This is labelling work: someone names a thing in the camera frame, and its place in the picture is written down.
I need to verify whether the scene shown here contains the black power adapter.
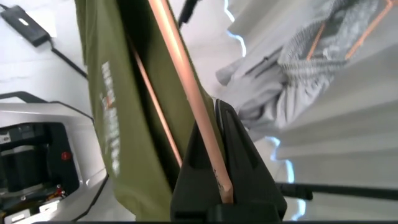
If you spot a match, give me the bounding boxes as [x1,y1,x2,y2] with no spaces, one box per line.
[0,4,52,48]

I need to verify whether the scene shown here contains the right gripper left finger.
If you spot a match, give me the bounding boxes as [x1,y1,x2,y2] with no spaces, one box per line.
[170,122,223,219]

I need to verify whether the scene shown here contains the green printed garment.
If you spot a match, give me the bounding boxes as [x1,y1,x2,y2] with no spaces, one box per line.
[74,0,226,223]

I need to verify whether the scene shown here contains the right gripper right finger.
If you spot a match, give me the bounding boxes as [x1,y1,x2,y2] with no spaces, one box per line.
[214,99,288,219]

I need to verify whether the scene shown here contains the pale grey shorts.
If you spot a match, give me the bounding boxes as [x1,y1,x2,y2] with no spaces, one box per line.
[215,0,398,141]

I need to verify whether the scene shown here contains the pink clothes hanger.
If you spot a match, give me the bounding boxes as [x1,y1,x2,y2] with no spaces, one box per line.
[126,0,235,205]
[305,0,396,62]

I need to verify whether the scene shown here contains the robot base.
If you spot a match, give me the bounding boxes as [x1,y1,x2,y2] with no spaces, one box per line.
[0,90,110,224]

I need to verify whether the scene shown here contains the black cable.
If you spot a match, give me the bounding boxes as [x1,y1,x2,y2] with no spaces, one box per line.
[49,43,90,80]

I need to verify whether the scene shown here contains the white curtain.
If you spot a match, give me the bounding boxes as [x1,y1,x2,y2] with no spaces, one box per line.
[224,0,398,224]

